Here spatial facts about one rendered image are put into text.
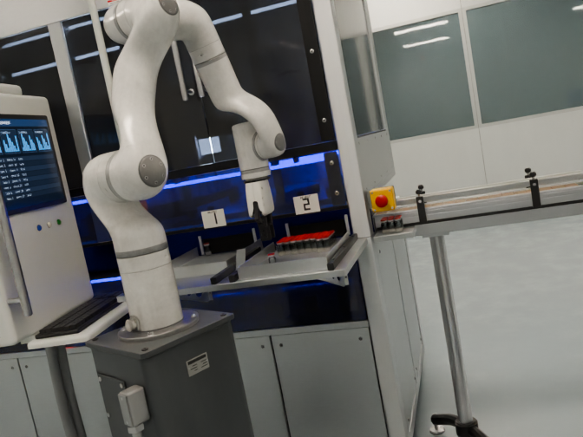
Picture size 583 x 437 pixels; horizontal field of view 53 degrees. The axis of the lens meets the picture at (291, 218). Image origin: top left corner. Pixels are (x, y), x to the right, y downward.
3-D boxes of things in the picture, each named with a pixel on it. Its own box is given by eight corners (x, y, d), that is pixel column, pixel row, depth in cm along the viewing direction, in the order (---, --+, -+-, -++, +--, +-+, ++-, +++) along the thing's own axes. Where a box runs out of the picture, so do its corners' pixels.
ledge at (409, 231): (379, 234, 204) (378, 229, 204) (416, 229, 200) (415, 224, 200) (374, 242, 191) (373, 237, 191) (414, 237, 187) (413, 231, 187)
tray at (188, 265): (198, 256, 218) (196, 247, 217) (263, 247, 210) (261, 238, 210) (153, 281, 186) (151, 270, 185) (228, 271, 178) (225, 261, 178)
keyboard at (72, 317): (98, 300, 210) (96, 293, 210) (134, 294, 208) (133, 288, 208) (35, 339, 171) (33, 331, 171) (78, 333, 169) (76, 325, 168)
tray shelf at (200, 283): (186, 263, 219) (186, 257, 219) (370, 238, 199) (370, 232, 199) (116, 302, 174) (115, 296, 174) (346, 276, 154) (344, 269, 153)
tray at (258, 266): (274, 252, 197) (272, 242, 196) (350, 242, 189) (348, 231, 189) (239, 279, 165) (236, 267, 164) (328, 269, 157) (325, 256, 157)
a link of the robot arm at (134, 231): (135, 257, 128) (111, 149, 125) (91, 258, 140) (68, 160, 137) (179, 244, 137) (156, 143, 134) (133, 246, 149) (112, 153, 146)
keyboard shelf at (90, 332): (79, 309, 215) (77, 302, 214) (150, 298, 210) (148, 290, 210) (2, 355, 171) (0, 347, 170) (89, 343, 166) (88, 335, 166)
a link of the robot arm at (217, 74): (250, 41, 151) (295, 146, 162) (209, 56, 161) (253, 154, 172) (229, 53, 145) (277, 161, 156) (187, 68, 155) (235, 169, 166)
